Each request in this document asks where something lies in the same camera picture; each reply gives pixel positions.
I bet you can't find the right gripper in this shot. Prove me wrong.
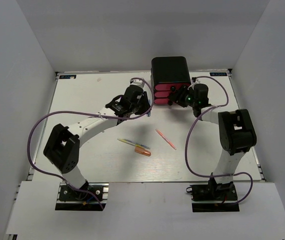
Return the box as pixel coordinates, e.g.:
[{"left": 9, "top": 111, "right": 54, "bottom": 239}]
[{"left": 168, "top": 84, "right": 198, "bottom": 108}]

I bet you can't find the black pink drawer organizer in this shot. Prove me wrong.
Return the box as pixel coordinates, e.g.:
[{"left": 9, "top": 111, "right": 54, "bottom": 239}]
[{"left": 151, "top": 56, "right": 191, "bottom": 105}]

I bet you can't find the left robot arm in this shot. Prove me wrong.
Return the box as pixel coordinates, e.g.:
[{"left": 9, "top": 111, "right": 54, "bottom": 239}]
[{"left": 43, "top": 78, "right": 151, "bottom": 200}]

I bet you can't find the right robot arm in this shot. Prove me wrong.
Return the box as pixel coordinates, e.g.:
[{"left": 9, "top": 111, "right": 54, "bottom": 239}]
[{"left": 168, "top": 83, "right": 257, "bottom": 200}]

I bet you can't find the orange pink pen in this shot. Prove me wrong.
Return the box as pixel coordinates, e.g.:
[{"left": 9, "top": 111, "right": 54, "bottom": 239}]
[{"left": 155, "top": 128, "right": 177, "bottom": 150}]

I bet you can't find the yellow blue pen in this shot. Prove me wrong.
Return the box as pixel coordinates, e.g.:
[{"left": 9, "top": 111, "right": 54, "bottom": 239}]
[{"left": 117, "top": 138, "right": 151, "bottom": 150}]

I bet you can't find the right blue table label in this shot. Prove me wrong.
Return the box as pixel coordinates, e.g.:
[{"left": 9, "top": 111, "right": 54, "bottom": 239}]
[{"left": 209, "top": 72, "right": 228, "bottom": 77}]

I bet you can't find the blue table label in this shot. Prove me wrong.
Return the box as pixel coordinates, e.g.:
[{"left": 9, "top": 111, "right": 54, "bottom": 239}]
[
  {"left": 59, "top": 74, "right": 77, "bottom": 80},
  {"left": 209, "top": 72, "right": 228, "bottom": 77}
]

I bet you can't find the left blue table label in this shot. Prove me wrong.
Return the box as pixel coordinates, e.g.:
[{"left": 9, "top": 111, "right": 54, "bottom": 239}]
[{"left": 59, "top": 74, "right": 77, "bottom": 80}]

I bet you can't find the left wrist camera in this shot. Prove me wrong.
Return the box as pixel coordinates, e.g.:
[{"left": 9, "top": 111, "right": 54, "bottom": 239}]
[{"left": 129, "top": 77, "right": 145, "bottom": 89}]

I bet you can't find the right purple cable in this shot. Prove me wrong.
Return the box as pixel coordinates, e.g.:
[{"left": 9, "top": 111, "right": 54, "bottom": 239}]
[{"left": 184, "top": 76, "right": 254, "bottom": 206}]

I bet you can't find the purple cable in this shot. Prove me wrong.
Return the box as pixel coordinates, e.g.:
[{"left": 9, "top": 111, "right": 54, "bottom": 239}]
[
  {"left": 26, "top": 77, "right": 155, "bottom": 210},
  {"left": 184, "top": 76, "right": 254, "bottom": 206}
]

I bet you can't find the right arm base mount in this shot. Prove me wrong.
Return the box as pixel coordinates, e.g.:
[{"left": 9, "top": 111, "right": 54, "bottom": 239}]
[{"left": 186, "top": 184, "right": 240, "bottom": 213}]

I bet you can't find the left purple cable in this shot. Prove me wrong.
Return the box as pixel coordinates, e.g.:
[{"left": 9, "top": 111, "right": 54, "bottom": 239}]
[{"left": 26, "top": 77, "right": 155, "bottom": 210}]

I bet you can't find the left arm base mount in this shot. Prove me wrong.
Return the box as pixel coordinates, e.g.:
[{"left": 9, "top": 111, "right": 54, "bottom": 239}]
[{"left": 55, "top": 183, "right": 109, "bottom": 212}]

